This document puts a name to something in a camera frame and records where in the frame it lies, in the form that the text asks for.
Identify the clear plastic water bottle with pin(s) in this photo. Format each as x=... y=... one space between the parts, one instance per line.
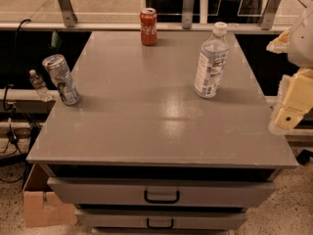
x=212 y=62

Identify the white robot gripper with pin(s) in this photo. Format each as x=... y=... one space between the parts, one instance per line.
x=302 y=46

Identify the left metal bracket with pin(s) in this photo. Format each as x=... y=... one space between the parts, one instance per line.
x=68 y=14

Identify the middle metal bracket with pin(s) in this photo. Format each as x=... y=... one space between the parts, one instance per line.
x=187 y=13

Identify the lower grey drawer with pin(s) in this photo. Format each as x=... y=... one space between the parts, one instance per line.
x=168 y=220

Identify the cardboard box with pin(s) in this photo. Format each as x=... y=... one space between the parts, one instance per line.
x=42 y=207

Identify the silver energy drink can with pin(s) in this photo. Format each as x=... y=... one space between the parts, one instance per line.
x=56 y=66

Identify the small bottle reflection in glass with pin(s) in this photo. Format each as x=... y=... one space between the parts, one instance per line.
x=40 y=86

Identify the red coca-cola can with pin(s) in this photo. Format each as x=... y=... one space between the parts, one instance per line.
x=148 y=19

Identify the black caster wheel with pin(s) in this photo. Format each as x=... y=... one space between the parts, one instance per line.
x=304 y=157

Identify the grey drawer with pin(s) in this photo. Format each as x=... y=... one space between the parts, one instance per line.
x=168 y=220
x=146 y=192

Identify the upper grey drawer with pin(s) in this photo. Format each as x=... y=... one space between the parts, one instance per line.
x=146 y=192

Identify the metal bracket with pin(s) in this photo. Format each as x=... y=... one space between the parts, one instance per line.
x=187 y=13
x=68 y=14
x=268 y=16

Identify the right metal bracket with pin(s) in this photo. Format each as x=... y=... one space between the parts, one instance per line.
x=268 y=16

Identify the grey drawer cabinet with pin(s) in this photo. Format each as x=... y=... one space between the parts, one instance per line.
x=139 y=117

